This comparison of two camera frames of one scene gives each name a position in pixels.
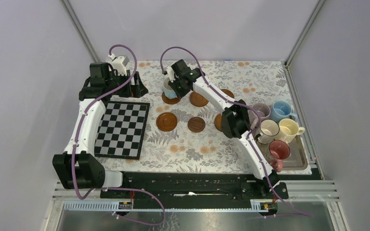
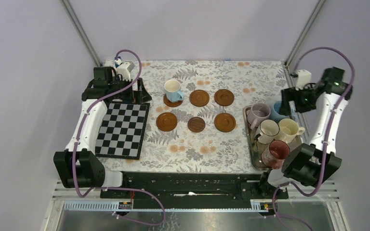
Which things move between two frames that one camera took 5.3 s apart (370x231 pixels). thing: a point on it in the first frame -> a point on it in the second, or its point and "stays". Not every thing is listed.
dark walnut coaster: [196, 124] stays
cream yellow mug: [289, 130] stays
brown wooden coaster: [197, 99] stays
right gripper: [179, 94] -> [291, 94]
